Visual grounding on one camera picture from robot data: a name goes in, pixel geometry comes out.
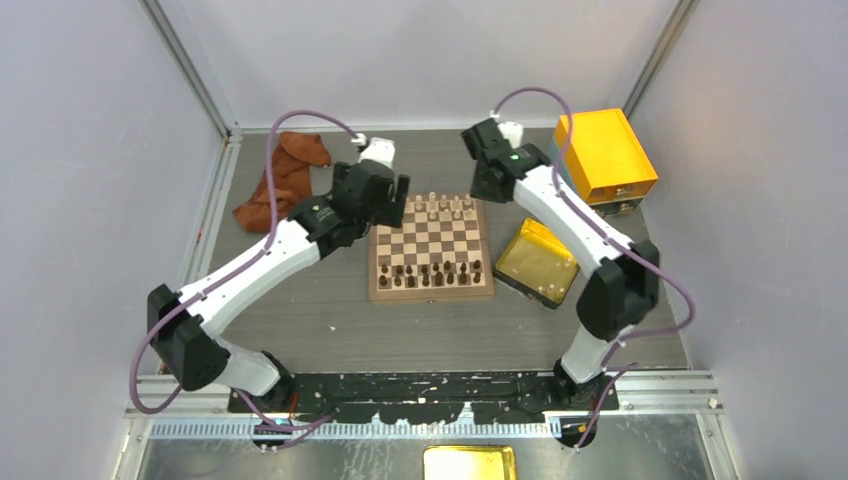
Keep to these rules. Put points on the gold metal tin tray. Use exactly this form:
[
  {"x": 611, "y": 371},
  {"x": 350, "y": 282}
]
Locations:
[{"x": 536, "y": 265}]

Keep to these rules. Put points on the brown cloth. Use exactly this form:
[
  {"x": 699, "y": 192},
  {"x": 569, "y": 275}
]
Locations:
[{"x": 292, "y": 160}]

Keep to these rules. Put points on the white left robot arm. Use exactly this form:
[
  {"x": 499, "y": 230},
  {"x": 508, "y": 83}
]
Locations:
[{"x": 188, "y": 325}]

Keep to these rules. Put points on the yellow drawer box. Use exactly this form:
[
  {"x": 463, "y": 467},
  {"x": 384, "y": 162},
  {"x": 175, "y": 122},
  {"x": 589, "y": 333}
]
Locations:
[{"x": 605, "y": 163}]

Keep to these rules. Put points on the gold tin lid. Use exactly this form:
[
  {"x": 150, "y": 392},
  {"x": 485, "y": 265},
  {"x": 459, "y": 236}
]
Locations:
[{"x": 469, "y": 462}]

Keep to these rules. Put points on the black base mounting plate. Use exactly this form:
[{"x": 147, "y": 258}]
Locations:
[{"x": 418, "y": 398}]

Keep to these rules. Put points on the wooden chessboard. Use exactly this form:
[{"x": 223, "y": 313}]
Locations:
[{"x": 451, "y": 258}]

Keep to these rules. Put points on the light wooden king piece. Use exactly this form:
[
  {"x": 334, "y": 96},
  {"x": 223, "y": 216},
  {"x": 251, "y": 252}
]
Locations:
[{"x": 432, "y": 205}]

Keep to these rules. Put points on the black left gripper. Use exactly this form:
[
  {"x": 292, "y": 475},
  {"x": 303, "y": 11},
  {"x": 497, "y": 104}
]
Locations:
[{"x": 392, "y": 212}]

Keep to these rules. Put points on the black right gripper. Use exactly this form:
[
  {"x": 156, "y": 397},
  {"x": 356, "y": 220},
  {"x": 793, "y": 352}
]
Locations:
[{"x": 481, "y": 193}]

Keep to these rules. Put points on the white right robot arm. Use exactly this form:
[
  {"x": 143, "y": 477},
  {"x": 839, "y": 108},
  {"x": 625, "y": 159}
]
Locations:
[{"x": 622, "y": 282}]

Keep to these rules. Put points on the aluminium front rail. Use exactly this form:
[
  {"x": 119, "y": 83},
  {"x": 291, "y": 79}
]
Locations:
[{"x": 204, "y": 414}]

